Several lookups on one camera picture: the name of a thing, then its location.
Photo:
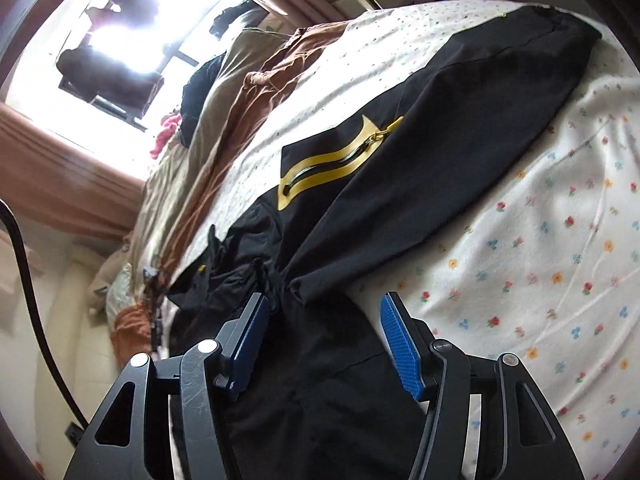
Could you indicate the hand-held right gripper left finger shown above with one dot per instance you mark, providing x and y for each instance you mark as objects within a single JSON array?
[{"x": 247, "y": 345}]

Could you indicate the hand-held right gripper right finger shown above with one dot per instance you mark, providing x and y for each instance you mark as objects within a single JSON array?
[{"x": 400, "y": 350}]

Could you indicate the black jacket with yellow trim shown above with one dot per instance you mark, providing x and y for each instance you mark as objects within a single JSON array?
[{"x": 400, "y": 160}]

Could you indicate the pile of dark clothes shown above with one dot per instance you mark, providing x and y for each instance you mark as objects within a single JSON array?
[{"x": 197, "y": 95}]

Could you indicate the white pillow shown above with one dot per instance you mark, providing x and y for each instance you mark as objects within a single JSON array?
[{"x": 125, "y": 300}]

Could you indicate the white floral bed sheet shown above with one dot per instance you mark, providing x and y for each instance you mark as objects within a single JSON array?
[{"x": 525, "y": 260}]

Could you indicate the white padded headboard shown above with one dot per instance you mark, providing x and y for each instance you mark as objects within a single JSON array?
[{"x": 75, "y": 335}]

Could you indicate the pink cloth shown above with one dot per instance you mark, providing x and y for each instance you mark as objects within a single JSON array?
[{"x": 165, "y": 135}]

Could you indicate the brown blanket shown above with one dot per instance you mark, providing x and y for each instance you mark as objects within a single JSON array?
[{"x": 235, "y": 110}]

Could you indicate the beige duvet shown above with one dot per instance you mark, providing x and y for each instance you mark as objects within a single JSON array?
[{"x": 220, "y": 85}]

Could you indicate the dark hanging garment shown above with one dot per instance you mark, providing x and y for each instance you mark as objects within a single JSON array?
[
  {"x": 130, "y": 0},
  {"x": 110, "y": 80},
  {"x": 240, "y": 15}
]

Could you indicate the white bedside cabinet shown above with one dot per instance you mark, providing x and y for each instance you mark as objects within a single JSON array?
[{"x": 352, "y": 5}]

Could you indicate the window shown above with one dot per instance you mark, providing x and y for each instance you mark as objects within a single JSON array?
[{"x": 165, "y": 5}]

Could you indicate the wall socket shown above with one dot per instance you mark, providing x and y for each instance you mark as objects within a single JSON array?
[{"x": 74, "y": 435}]

